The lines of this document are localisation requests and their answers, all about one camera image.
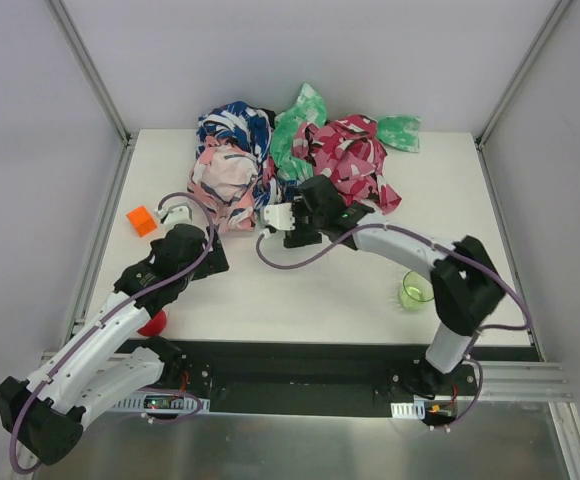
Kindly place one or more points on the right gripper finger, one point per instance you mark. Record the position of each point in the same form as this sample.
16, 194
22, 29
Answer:
301, 237
280, 195

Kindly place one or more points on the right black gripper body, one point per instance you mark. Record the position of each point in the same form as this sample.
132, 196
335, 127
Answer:
302, 236

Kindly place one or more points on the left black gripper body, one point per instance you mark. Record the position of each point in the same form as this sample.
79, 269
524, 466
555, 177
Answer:
212, 257

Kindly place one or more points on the light pink bird-print cloth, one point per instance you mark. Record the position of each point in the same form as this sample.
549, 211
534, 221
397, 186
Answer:
223, 178

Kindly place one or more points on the blue patterned cloth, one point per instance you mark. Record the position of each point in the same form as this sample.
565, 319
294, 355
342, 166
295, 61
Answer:
238, 124

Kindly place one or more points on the green white cloth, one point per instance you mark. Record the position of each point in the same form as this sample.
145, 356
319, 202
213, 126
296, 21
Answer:
401, 132

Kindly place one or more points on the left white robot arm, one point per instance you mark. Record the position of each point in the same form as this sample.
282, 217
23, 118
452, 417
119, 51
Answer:
48, 411

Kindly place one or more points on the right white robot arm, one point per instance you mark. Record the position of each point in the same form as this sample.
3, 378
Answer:
465, 284

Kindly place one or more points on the magenta pink camo cloth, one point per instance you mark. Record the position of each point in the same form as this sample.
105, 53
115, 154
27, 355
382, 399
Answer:
348, 153

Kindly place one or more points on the orange cube block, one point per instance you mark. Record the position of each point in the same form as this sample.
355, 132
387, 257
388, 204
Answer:
141, 221

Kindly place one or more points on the red apple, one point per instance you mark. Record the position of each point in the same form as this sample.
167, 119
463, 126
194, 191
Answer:
155, 326

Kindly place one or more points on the green transparent cup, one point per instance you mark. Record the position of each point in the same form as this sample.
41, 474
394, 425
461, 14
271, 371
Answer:
415, 292

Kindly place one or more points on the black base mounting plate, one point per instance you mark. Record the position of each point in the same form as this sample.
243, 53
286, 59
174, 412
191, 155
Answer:
341, 380

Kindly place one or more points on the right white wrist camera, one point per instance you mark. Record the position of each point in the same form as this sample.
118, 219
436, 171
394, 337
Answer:
277, 217

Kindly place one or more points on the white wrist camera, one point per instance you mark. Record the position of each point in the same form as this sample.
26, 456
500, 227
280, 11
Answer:
277, 217
174, 215

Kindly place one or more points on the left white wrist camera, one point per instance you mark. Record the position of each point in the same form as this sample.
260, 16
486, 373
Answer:
174, 215

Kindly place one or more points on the left white cable duct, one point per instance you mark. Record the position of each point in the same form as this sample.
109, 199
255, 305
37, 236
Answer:
159, 403

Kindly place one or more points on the white cable duct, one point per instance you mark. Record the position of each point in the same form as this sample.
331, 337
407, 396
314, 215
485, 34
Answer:
414, 410
159, 403

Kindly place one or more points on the left aluminium frame post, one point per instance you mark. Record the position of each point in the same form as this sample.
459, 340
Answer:
78, 47

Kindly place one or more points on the aluminium frame post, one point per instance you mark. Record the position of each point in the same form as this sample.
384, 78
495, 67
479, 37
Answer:
552, 22
78, 47

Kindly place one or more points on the right white cable duct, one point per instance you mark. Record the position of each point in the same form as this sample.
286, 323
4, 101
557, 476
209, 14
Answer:
414, 410

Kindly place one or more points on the aluminium front rail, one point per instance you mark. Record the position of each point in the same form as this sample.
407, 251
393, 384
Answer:
497, 380

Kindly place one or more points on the right aluminium frame post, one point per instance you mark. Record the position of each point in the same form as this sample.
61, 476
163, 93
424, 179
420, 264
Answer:
552, 22

